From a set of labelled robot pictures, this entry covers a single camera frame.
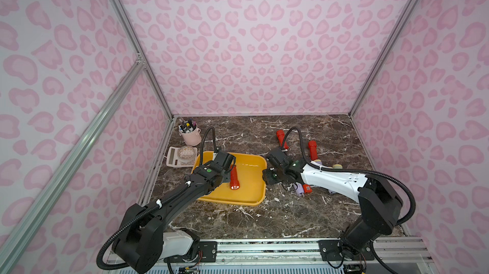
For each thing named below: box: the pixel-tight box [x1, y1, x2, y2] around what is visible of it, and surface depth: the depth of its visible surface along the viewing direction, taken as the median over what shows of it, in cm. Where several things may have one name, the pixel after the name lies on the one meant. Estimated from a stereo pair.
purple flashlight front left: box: [292, 182, 305, 197], surface depth 89 cm
